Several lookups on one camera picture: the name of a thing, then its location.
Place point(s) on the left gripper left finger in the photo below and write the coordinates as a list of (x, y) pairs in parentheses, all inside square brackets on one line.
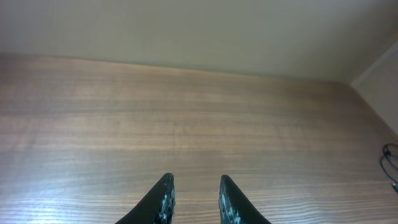
[(156, 207)]

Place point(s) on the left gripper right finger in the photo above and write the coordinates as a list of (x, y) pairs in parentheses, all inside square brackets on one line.
[(235, 207)]

